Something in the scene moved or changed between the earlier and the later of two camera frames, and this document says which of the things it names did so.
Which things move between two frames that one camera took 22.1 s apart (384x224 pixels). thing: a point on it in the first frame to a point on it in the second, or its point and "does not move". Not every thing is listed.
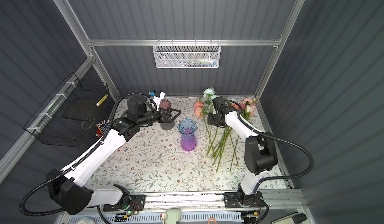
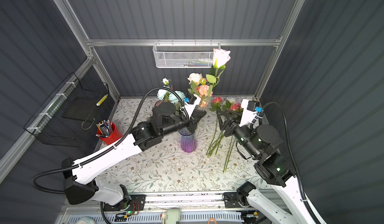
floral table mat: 190,152 does not move
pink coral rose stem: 235,106 to 220,57
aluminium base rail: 283,202 does not move
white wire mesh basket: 186,55 does not move
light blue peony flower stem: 208,92 to 169,95
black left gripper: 179,111 to 193,121
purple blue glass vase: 187,127 does not move
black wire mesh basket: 71,116 does not move
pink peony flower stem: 199,111 to 204,91
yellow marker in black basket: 101,100 does not move
